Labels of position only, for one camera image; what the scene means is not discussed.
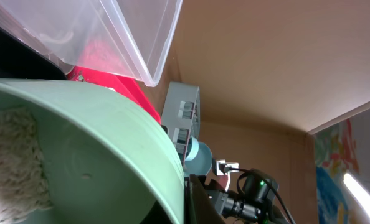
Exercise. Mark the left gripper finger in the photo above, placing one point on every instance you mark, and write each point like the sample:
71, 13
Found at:
197, 206

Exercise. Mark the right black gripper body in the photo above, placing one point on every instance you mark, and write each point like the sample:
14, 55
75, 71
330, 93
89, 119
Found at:
232, 204

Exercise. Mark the light blue small bowl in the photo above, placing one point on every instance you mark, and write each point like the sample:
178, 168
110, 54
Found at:
199, 160

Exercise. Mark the green bowl with rice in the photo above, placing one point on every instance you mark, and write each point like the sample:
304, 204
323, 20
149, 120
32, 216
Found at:
106, 159

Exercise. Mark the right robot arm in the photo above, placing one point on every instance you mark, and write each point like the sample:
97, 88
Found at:
257, 201

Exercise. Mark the grey dishwasher rack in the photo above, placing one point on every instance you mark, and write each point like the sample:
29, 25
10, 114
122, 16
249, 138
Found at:
181, 116

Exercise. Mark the red serving tray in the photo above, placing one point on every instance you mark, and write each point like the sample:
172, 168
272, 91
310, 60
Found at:
125, 86

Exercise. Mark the clear plastic bin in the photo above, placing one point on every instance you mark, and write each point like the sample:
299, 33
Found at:
129, 38

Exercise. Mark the white rice pile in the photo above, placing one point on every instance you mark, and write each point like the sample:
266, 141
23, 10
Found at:
23, 185

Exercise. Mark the black plastic tray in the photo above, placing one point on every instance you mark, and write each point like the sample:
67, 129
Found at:
17, 60

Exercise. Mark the colourful wall poster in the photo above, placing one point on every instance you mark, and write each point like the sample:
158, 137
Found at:
335, 154

